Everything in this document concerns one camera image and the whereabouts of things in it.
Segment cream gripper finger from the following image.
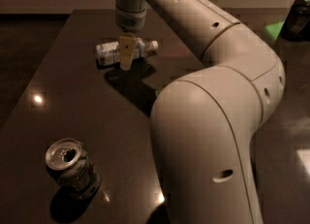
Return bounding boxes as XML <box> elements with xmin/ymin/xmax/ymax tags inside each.
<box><xmin>119</xmin><ymin>32</ymin><xmax>137</xmax><ymax>71</ymax></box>

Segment clear plastic water bottle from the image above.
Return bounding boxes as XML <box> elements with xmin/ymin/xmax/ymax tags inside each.
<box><xmin>96</xmin><ymin>39</ymin><xmax>159</xmax><ymax>67</ymax></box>

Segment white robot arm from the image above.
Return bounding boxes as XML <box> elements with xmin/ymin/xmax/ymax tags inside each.
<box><xmin>116</xmin><ymin>0</ymin><xmax>286</xmax><ymax>224</ymax></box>

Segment green 7up soda can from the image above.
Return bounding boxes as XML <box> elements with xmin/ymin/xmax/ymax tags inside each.
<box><xmin>46</xmin><ymin>138</ymin><xmax>101</xmax><ymax>200</ymax></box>

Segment green snack packet in background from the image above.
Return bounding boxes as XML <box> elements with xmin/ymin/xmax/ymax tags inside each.
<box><xmin>264</xmin><ymin>21</ymin><xmax>284</xmax><ymax>41</ymax></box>

